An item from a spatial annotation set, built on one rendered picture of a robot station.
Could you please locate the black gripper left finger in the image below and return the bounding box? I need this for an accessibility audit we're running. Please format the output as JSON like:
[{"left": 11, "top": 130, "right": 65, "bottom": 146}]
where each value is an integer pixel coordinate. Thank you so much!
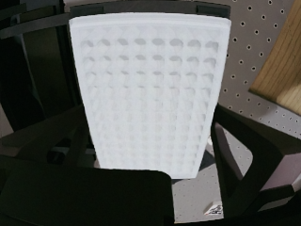
[{"left": 0, "top": 104, "right": 89, "bottom": 167}]

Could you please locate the white multi-well plate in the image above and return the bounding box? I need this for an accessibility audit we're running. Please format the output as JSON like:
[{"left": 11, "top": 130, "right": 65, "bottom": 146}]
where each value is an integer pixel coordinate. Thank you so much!
[{"left": 69, "top": 12, "right": 231, "bottom": 179}]

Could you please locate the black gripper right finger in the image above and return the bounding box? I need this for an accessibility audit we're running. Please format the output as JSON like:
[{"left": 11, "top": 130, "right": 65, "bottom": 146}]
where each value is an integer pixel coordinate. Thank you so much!
[{"left": 210, "top": 104, "right": 301, "bottom": 218}]

